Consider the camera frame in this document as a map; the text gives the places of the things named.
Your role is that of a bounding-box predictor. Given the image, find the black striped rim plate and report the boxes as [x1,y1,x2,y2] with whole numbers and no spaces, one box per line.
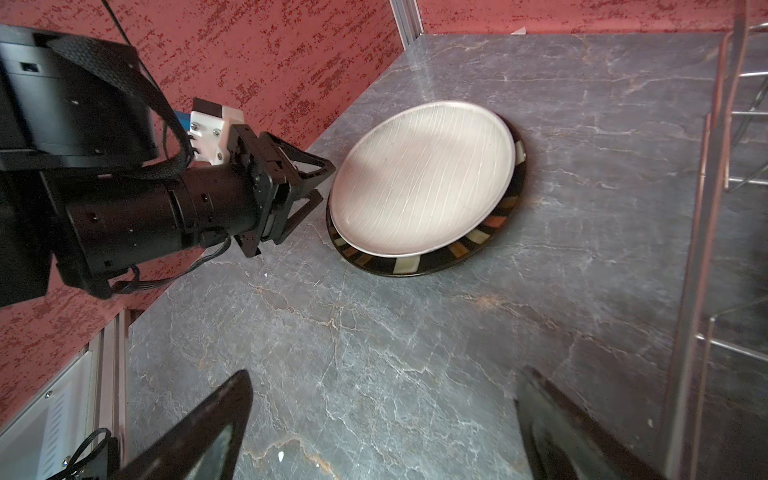
[325,116,528,278]

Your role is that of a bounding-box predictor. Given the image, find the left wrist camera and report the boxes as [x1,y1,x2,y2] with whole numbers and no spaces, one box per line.
[175,98,245,165]

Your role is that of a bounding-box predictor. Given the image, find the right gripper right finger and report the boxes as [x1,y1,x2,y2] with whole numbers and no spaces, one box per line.
[515,367,663,479]

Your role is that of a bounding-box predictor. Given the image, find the wire dish rack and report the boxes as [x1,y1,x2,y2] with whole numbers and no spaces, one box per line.
[659,1,767,479]

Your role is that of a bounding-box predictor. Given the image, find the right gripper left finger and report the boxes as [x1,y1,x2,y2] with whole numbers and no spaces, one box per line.
[112,370,253,479]

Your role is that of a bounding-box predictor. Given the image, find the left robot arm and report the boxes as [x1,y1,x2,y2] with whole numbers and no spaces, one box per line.
[1,25,334,306]

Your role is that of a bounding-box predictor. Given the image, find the large plain white plate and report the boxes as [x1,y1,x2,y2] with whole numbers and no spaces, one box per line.
[328,101,523,258]

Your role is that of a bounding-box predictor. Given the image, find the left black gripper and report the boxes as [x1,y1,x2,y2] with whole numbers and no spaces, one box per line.
[228,124,336,258]

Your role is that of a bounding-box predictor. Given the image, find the left corner aluminium profile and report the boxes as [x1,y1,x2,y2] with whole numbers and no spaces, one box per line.
[390,0,424,50]

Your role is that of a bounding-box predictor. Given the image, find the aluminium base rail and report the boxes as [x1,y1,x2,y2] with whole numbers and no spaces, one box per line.
[1,310,137,479]

